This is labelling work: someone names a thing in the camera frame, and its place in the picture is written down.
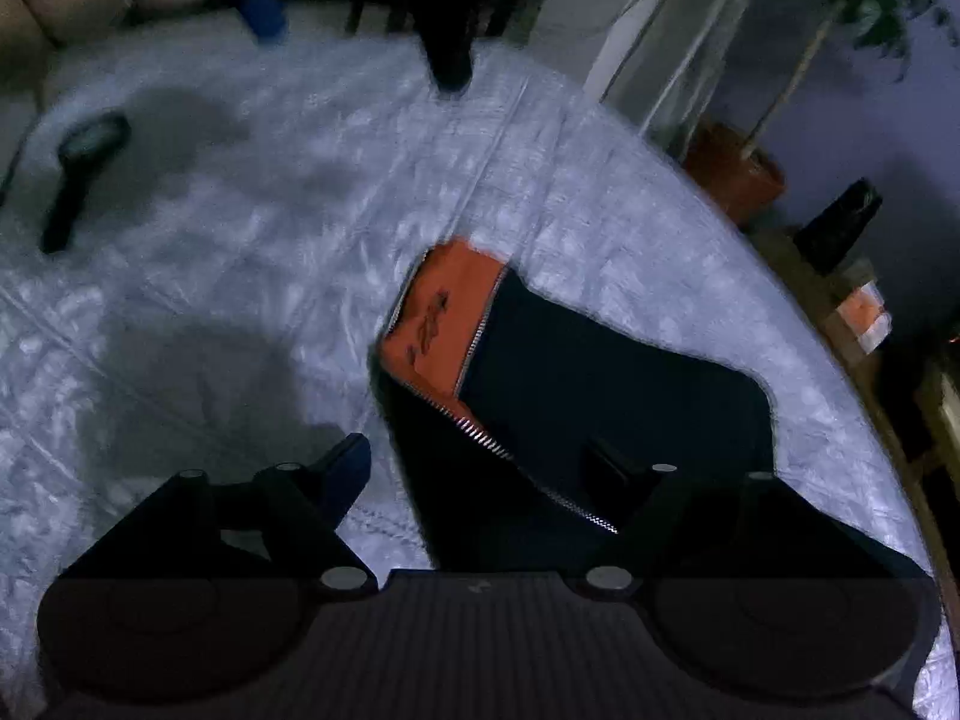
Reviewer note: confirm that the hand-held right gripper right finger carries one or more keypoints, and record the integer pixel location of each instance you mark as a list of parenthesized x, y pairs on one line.
[(607, 465)]

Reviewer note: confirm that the sheer white curtain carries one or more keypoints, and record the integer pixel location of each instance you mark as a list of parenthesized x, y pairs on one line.
[(660, 30)]

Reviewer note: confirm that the orange and white box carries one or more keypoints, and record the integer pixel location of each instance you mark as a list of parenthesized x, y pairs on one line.
[(864, 311)]

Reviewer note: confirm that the terracotta plant pot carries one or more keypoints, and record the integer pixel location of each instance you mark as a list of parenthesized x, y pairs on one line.
[(739, 172)]

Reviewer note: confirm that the white quilted bedspread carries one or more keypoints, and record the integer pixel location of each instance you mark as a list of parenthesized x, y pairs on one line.
[(262, 240)]

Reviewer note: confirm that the black container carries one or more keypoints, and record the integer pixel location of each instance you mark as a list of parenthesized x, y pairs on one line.
[(840, 229)]

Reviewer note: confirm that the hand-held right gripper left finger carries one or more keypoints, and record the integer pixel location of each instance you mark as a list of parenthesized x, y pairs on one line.
[(346, 465)]

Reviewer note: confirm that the dark jacket with orange lining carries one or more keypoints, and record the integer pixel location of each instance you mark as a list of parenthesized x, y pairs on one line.
[(600, 360)]

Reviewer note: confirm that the wooden bench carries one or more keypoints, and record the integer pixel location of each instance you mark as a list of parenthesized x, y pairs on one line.
[(847, 360)]

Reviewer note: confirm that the black magnifying glass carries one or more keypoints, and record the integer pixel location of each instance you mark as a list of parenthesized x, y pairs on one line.
[(64, 202)]

